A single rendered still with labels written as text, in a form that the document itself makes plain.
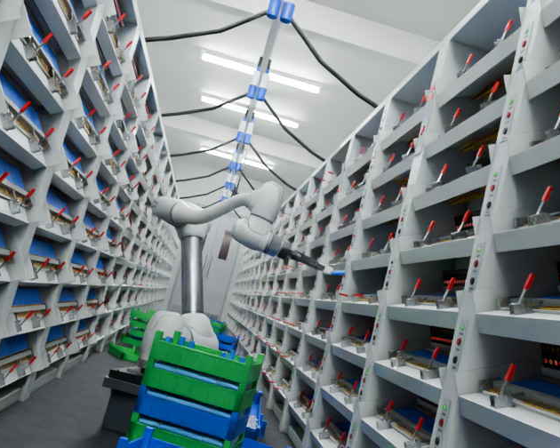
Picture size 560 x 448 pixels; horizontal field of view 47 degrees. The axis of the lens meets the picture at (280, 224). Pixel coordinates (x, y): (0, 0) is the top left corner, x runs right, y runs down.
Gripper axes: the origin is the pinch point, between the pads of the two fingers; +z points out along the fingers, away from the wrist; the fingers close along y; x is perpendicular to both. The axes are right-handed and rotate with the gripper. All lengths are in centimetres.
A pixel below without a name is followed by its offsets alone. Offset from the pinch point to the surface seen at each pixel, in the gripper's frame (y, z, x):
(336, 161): 158, 7, -89
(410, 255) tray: -62, 13, -8
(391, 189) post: 18, 18, -48
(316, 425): 19, 28, 61
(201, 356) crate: -73, -36, 47
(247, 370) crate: -77, -23, 45
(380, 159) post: 18, 7, -59
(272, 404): 159, 33, 76
